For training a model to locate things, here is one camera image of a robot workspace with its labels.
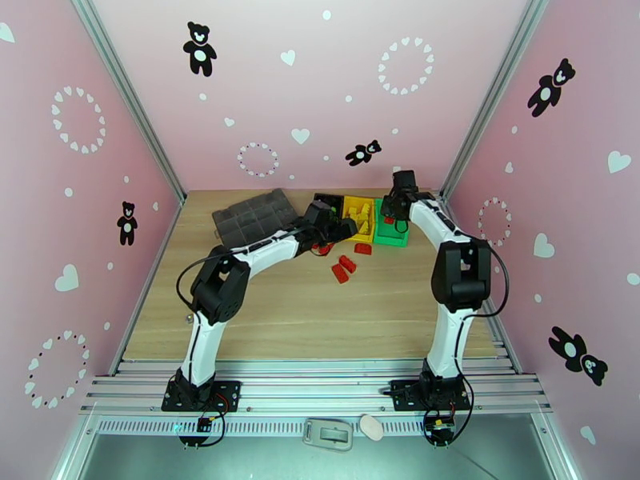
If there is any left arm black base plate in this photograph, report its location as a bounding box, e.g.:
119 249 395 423
161 379 242 413

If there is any dark compartment organizer case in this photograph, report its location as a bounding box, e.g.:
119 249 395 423
211 188 302 244

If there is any slotted metal grille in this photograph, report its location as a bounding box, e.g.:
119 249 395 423
94 415 543 438

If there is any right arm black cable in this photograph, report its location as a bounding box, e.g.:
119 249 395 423
487 246 510 320

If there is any yellow storage bin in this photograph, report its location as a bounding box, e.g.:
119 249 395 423
341 194 377 245

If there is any right arm base wiring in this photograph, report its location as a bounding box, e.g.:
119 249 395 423
422 399 470 450

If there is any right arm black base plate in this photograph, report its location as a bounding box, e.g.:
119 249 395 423
390 379 471 413

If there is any grey metal handle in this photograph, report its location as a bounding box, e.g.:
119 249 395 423
302 417 355 454

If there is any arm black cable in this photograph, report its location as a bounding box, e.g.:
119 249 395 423
487 246 510 320
175 246 223 314

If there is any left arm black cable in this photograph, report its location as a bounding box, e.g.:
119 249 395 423
175 246 223 314

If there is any black bear wall sticker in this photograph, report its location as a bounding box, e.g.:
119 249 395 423
548 326 587 372
527 57 577 118
579 354 610 387
345 139 382 168
182 22 218 77
117 201 139 246

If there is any beige oval pad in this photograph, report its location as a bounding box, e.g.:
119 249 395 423
358 414 385 442

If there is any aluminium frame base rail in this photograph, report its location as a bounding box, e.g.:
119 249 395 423
79 359 554 416

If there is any aluminium frame post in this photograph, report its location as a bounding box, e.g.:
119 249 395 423
67 0 187 207
438 0 552 202

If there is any left arm base wiring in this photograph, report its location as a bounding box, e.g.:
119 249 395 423
177 393 230 450

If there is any black storage bin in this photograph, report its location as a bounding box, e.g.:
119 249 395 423
312 192 346 230

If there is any green storage bin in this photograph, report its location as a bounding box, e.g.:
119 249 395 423
374 197 411 249

